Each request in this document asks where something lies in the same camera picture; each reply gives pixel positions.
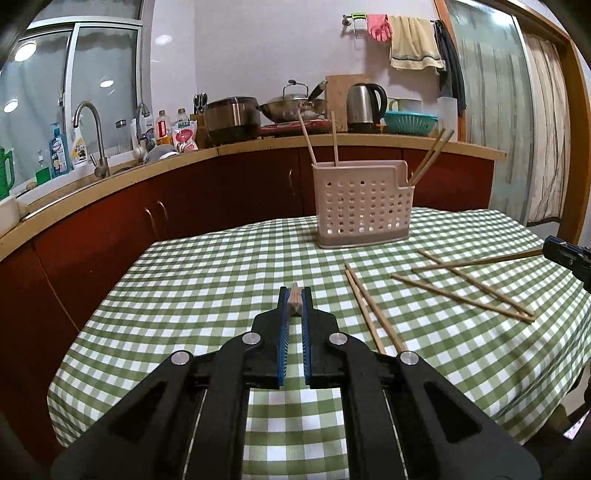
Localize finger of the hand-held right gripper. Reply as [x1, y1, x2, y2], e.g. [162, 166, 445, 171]
[546, 251, 591, 294]
[542, 235, 591, 254]

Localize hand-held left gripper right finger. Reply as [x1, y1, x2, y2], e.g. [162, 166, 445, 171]
[301, 287, 542, 480]

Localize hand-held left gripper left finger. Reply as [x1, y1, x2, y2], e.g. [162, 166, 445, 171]
[50, 286, 291, 480]

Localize light wooden chopstick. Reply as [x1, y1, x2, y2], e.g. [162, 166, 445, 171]
[409, 128, 447, 186]
[287, 282, 304, 317]
[346, 268, 407, 354]
[391, 272, 535, 323]
[297, 113, 319, 166]
[329, 110, 339, 167]
[417, 249, 535, 316]
[410, 248, 545, 273]
[412, 130, 456, 188]
[344, 263, 387, 356]

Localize pink perforated utensil holder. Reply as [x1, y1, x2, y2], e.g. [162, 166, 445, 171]
[311, 160, 412, 250]

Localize green checked tablecloth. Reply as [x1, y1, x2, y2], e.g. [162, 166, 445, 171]
[47, 207, 591, 480]

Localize striped curtain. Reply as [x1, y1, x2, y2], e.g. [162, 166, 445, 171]
[523, 32, 572, 227]

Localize kitchen countertop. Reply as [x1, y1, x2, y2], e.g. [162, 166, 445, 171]
[0, 133, 508, 260]

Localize wooden framed sliding door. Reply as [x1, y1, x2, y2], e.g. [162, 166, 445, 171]
[433, 0, 591, 251]

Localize white plastic cup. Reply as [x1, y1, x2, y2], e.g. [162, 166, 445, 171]
[436, 96, 458, 140]

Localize red kitchen cabinets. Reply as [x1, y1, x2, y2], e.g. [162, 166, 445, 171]
[0, 147, 496, 462]

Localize teal plastic colander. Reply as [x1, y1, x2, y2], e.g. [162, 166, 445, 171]
[383, 112, 440, 136]

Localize red induction cooker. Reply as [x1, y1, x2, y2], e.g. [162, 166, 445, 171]
[259, 119, 338, 138]

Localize white pitcher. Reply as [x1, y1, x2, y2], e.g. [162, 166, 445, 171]
[387, 97, 424, 114]

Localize dark hanging cloth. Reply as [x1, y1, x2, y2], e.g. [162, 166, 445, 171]
[433, 19, 467, 116]

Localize bowls in sink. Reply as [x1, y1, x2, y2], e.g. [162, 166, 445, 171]
[143, 144, 179, 164]

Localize red and white pouch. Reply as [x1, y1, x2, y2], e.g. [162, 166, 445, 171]
[172, 121, 199, 153]

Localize dark rice cooker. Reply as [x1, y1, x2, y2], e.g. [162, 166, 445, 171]
[202, 96, 262, 144]

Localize steel wok with lid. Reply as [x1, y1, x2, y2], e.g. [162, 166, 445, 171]
[257, 79, 329, 125]

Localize knife block with scissors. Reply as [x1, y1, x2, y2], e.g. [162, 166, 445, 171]
[191, 92, 209, 149]

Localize steel electric kettle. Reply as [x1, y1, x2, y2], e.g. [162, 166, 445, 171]
[346, 82, 389, 134]

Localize wooden cutting board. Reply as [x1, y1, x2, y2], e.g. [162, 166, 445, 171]
[325, 74, 373, 133]

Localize small steel faucet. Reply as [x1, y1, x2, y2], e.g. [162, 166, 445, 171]
[135, 103, 151, 153]

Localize tall steel faucet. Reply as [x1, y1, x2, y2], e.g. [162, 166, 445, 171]
[73, 102, 111, 180]

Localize yellow hanging towel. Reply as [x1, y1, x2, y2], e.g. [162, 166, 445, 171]
[387, 15, 445, 73]

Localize white spray bottle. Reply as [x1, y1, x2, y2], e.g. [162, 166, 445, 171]
[71, 122, 90, 168]

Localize blue dish soap bottle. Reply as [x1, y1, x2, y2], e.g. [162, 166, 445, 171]
[49, 122, 71, 179]

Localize pink rubber gloves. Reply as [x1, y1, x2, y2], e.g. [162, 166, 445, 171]
[366, 14, 393, 44]

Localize white tub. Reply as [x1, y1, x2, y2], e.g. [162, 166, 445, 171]
[0, 196, 20, 236]

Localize green thermos jug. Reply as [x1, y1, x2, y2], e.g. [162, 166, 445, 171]
[0, 147, 15, 200]

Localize sliding glass window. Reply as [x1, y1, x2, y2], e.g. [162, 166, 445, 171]
[0, 18, 145, 197]

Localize metal towel rail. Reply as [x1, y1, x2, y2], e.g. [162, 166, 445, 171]
[342, 14, 437, 27]

